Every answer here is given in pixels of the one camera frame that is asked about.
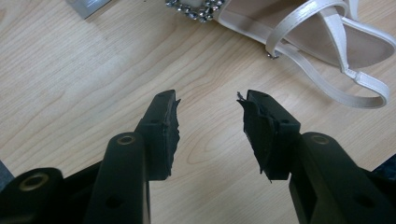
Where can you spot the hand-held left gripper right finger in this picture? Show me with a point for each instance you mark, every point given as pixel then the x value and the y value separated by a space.
pixel 267 137

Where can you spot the dark cloth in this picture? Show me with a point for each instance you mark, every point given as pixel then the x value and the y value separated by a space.
pixel 386 169
pixel 4 175

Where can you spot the silver metal object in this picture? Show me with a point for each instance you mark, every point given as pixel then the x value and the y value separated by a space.
pixel 88 5

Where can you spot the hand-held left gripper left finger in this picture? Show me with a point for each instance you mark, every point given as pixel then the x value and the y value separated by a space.
pixel 162 140

